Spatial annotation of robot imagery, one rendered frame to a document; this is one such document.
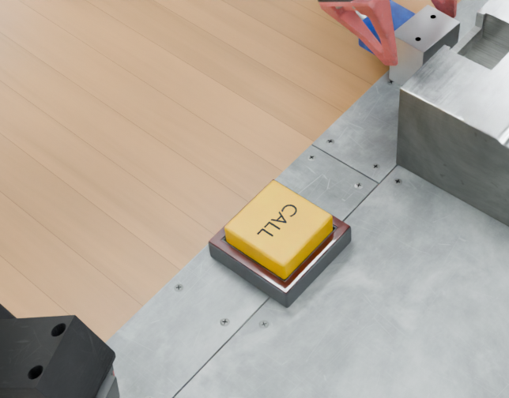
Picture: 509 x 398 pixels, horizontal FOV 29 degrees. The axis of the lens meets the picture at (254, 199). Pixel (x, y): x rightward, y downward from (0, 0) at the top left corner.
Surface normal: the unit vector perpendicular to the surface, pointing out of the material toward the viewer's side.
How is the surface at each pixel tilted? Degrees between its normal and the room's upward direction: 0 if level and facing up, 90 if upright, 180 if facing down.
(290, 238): 0
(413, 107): 90
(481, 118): 0
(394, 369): 0
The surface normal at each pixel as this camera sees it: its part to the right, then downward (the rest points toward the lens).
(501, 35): -0.65, 0.63
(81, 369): 0.78, -0.11
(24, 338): -0.53, -0.65
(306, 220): -0.07, -0.62
